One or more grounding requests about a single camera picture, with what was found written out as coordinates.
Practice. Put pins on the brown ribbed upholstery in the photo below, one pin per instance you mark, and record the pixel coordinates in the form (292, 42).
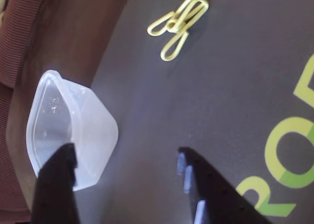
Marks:
(17, 62)

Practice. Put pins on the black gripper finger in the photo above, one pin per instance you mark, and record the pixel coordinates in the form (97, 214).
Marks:
(56, 192)
(216, 199)

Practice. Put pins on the clear square plastic container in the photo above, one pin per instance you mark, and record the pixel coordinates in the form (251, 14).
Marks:
(83, 125)

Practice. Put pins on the grey WOWROBO mat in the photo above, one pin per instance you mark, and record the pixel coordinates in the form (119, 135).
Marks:
(220, 98)

